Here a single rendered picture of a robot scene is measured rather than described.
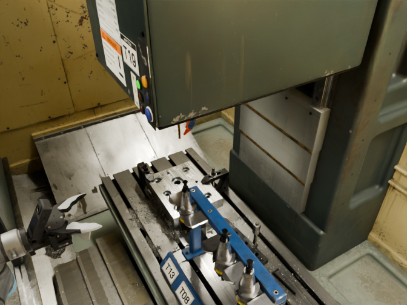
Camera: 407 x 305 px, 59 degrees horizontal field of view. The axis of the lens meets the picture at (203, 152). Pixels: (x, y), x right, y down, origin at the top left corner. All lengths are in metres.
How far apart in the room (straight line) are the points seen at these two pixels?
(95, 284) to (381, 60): 1.32
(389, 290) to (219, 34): 1.45
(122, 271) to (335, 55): 1.16
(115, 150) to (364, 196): 1.37
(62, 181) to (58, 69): 0.61
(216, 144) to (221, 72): 1.70
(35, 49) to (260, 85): 1.41
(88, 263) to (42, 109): 0.93
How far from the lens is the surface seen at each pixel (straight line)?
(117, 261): 1.67
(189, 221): 1.14
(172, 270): 1.36
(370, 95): 1.25
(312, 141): 1.38
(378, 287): 1.91
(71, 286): 1.69
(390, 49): 1.22
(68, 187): 2.13
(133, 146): 2.24
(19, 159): 2.36
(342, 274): 1.89
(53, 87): 2.17
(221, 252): 1.01
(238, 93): 0.89
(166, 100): 0.79
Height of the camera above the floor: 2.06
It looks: 37 degrees down
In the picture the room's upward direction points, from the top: 1 degrees counter-clockwise
